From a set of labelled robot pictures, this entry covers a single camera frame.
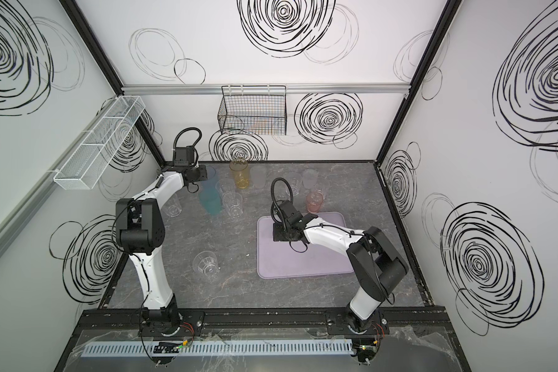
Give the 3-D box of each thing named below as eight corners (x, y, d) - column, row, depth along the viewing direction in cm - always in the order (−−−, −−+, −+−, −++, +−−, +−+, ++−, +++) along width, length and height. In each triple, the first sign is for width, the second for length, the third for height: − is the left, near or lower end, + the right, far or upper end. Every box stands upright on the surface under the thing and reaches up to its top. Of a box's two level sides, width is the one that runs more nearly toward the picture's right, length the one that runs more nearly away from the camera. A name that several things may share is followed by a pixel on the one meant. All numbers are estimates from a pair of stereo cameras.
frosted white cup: (252, 188, 113) (250, 174, 105) (253, 179, 116) (251, 165, 108) (266, 188, 113) (264, 174, 105) (266, 179, 116) (265, 165, 108)
